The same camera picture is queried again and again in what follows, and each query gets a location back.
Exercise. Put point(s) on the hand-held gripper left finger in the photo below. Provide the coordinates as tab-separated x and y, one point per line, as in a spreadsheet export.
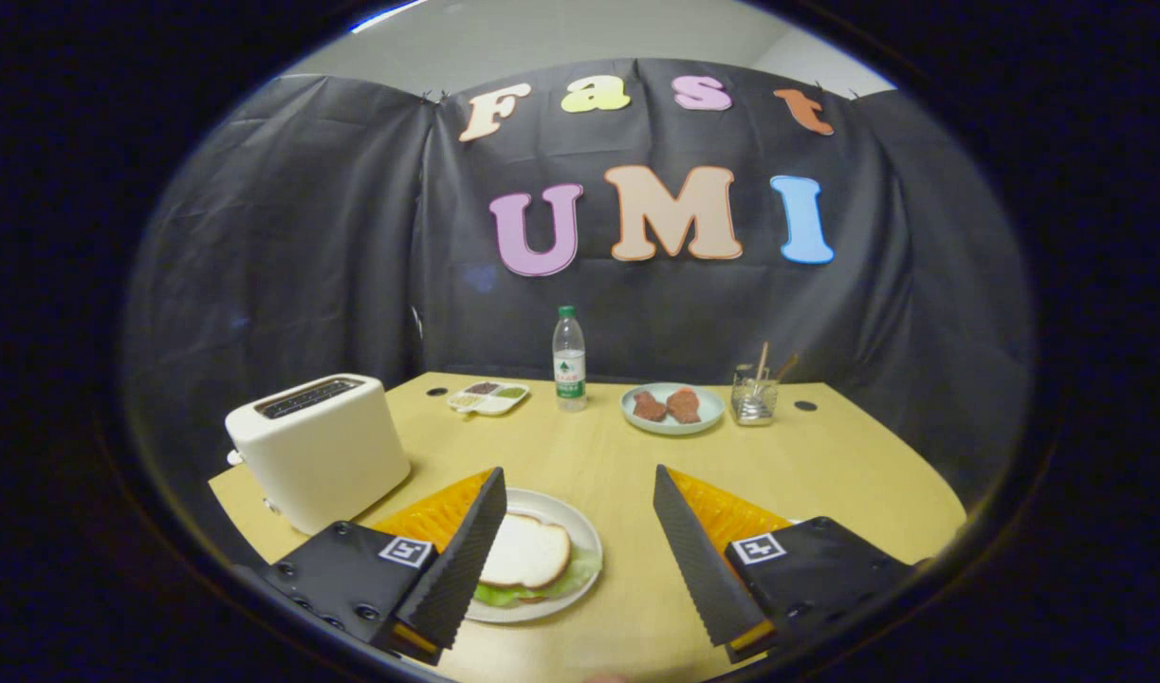
466	560

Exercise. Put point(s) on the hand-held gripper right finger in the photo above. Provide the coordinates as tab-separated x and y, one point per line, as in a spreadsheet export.
693	560

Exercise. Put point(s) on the brown crust bread slice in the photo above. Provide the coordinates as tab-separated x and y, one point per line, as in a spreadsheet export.
524	550

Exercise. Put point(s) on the green lettuce leaf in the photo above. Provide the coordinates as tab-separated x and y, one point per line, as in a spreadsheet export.
581	569

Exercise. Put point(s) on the white shallow bowl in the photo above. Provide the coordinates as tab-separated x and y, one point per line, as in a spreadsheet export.
570	512

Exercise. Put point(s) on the pale green plate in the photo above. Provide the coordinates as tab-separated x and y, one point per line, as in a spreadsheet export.
708	408

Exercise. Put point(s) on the brown meat patty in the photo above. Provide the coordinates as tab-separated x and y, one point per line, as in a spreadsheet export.
684	405
649	406

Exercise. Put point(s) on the white divided seasoning dish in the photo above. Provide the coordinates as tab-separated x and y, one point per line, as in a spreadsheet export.
487	399

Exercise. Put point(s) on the clear utensil holder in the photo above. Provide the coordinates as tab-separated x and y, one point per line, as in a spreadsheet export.
755	398

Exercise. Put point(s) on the white toaster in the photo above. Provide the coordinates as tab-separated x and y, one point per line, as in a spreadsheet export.
319	455

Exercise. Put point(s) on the light wooden stick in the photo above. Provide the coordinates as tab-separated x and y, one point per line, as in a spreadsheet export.
761	365

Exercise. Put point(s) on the dark wooden stick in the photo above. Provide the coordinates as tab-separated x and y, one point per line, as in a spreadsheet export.
786	368

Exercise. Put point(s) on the clear plastic water bottle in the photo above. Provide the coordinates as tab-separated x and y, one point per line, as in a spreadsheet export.
569	360

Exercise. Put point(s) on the black backdrop cloth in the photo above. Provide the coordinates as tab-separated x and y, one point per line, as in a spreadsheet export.
304	237

